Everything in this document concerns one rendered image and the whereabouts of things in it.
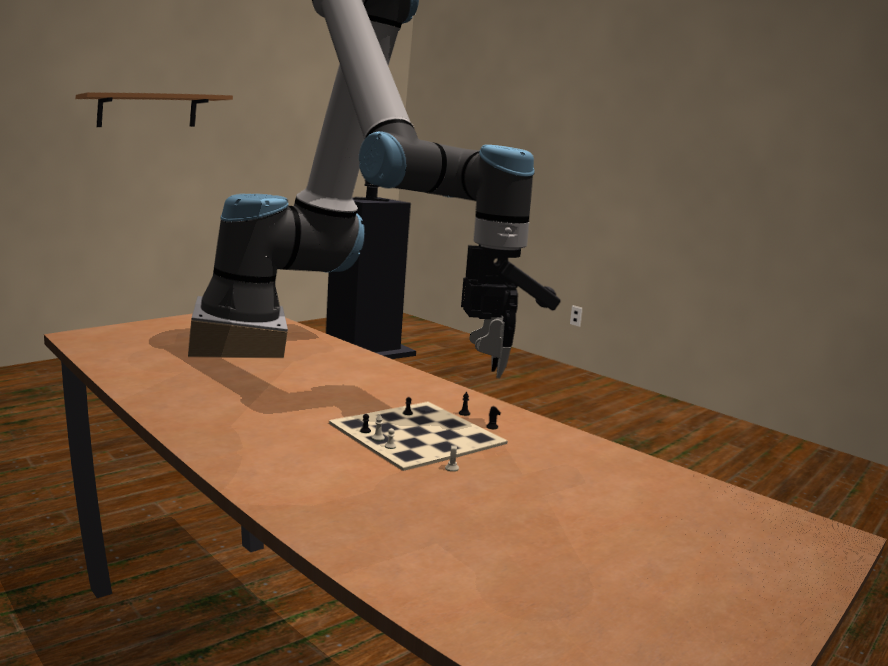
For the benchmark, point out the white chess bishop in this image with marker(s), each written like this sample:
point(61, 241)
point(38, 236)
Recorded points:
point(378, 433)

